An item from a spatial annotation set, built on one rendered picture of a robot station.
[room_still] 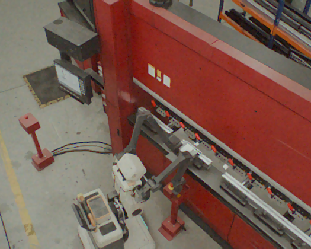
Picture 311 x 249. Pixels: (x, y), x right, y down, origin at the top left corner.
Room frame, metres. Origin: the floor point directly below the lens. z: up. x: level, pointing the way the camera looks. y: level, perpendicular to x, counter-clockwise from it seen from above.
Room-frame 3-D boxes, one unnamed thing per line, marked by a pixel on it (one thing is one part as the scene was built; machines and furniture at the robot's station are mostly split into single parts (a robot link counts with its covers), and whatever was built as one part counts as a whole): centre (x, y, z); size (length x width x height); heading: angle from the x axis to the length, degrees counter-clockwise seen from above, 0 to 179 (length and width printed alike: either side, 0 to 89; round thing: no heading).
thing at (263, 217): (1.61, -1.03, 0.89); 0.30 x 0.05 x 0.03; 42
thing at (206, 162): (2.35, -0.43, 0.92); 0.39 x 0.06 x 0.10; 42
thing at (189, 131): (2.41, -0.38, 1.26); 0.15 x 0.09 x 0.17; 42
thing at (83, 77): (2.92, 0.79, 1.42); 0.45 x 0.12 x 0.36; 51
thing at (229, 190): (1.91, -0.76, 0.89); 0.30 x 0.05 x 0.03; 42
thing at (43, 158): (2.96, 1.44, 0.41); 0.25 x 0.20 x 0.83; 132
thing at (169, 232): (2.01, -0.21, 0.06); 0.25 x 0.20 x 0.12; 134
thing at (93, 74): (3.17, 0.68, 1.17); 0.40 x 0.24 x 0.07; 42
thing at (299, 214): (1.52, -1.19, 1.26); 0.15 x 0.09 x 0.17; 42
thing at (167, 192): (2.03, -0.23, 0.75); 0.20 x 0.16 x 0.18; 44
